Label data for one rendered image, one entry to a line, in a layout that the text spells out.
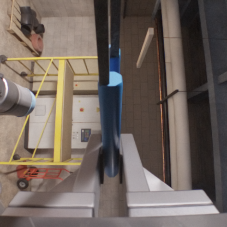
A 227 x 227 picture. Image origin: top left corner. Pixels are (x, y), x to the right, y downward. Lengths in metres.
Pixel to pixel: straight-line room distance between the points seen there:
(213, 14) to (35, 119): 4.33
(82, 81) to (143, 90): 1.62
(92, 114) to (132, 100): 1.17
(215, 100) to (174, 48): 1.25
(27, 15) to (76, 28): 1.58
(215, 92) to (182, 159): 1.30
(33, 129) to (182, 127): 3.23
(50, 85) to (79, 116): 1.10
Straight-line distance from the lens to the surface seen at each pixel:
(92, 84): 4.11
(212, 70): 3.39
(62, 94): 2.98
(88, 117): 3.86
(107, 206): 4.62
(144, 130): 4.35
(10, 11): 4.19
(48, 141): 4.08
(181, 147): 3.17
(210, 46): 3.56
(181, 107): 3.20
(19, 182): 4.23
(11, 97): 0.46
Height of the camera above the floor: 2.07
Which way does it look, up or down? 1 degrees up
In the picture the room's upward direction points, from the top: 90 degrees clockwise
